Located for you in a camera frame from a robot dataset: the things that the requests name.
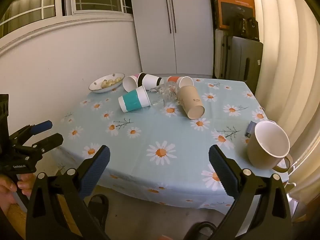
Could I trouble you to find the cream curtain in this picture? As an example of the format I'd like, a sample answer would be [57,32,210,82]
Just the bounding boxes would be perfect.
[246,0,320,207]

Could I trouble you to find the white paper cup orange band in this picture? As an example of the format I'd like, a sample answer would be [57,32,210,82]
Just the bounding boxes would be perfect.
[167,76,195,89]

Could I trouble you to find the white paper cup black bands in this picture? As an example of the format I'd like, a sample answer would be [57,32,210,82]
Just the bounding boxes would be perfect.
[137,72,163,91]

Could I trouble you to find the white paper cup teal band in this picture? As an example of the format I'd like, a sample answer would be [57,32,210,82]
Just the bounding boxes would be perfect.
[118,85,151,113]

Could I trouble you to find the daisy print blue tablecloth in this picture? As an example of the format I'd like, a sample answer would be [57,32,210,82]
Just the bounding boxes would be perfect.
[51,76,291,215]

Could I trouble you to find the brown paper cup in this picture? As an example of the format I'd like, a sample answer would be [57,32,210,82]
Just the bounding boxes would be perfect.
[177,85,206,120]

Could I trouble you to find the white framed window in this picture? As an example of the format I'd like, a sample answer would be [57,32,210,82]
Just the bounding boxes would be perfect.
[0,0,133,37]

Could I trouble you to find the pile of pale food pieces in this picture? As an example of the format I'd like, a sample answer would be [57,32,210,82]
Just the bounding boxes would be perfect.
[100,78,123,89]

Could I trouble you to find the tan ceramic mug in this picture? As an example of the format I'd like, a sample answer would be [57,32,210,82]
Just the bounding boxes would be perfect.
[247,121,293,173]

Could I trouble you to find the white paper cup pink band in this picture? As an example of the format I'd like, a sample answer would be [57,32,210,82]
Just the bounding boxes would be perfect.
[122,74,140,93]

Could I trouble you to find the clear glass cup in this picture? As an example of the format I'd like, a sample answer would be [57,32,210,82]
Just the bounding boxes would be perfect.
[150,83,181,106]

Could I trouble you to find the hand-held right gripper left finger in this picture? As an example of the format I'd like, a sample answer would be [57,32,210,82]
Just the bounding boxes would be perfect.
[26,144,111,240]

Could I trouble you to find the black strap loop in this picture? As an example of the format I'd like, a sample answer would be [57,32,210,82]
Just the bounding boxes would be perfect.
[87,194,110,232]
[183,221,218,240]

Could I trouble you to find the white floral enamel plate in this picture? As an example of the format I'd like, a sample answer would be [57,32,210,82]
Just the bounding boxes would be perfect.
[89,73,125,94]

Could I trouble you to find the white two-door cabinet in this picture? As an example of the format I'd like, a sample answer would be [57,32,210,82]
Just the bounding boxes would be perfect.
[129,0,216,78]

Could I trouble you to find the small blue box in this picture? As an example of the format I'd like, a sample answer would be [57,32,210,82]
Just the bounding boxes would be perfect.
[244,121,257,138]

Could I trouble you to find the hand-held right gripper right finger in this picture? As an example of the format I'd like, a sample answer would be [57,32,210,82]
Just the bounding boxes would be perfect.
[209,144,293,240]

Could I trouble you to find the black bag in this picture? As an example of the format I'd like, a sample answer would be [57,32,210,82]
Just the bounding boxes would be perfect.
[234,17,259,41]

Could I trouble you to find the orange cardboard box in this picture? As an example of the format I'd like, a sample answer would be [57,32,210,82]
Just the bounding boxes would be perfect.
[214,0,256,30]

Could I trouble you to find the person's left hand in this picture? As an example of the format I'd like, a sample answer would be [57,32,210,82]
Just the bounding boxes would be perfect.
[0,172,36,207]

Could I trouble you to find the grey suitcase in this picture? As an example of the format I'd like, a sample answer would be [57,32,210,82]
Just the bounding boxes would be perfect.
[230,36,264,91]

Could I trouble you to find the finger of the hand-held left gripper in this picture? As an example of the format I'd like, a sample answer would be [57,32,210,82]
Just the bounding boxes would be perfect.
[9,120,53,143]
[15,133,64,161]

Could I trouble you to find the white ribbed suitcase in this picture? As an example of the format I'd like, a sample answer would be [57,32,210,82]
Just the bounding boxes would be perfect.
[214,28,233,79]

